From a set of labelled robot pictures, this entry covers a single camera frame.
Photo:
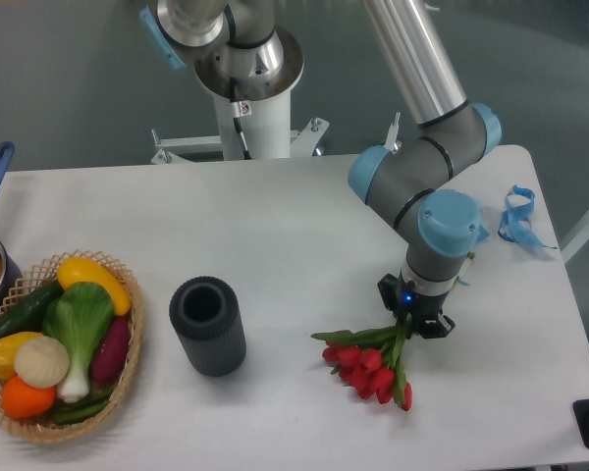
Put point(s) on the red tulip bouquet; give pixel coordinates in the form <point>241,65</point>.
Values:
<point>370,360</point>

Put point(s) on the green bok choy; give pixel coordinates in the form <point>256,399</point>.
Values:
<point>79,320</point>

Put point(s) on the dark grey ribbed vase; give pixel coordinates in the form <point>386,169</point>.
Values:
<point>205,314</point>

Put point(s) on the cream garlic bulb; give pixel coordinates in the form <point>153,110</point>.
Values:
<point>42,362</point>

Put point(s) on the purple sweet potato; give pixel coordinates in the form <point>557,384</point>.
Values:
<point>109,360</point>

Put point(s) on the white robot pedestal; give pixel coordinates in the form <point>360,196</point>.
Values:
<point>263,127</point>

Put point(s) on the white metal base frame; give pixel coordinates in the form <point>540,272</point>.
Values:
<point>304,143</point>

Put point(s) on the yellow squash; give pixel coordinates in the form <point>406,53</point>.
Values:
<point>76,269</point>

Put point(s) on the yellow bell pepper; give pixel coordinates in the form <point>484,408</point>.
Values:
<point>9,347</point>

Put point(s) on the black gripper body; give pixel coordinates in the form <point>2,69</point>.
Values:
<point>420,306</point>

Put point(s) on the blue ribbon on stems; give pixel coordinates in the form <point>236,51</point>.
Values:
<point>460,279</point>

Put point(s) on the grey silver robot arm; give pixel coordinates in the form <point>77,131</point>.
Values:
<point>250,64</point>

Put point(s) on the orange fruit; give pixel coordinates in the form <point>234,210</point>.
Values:
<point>19,400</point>

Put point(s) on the green bean pod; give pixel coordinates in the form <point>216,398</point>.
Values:
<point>81,410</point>

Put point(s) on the dark green cucumber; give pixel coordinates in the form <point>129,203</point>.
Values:
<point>27,314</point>

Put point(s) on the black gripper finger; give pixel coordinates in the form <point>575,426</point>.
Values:
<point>437,328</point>
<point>391,297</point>

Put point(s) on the blue curled ribbon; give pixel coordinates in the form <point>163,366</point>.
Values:
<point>515,225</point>

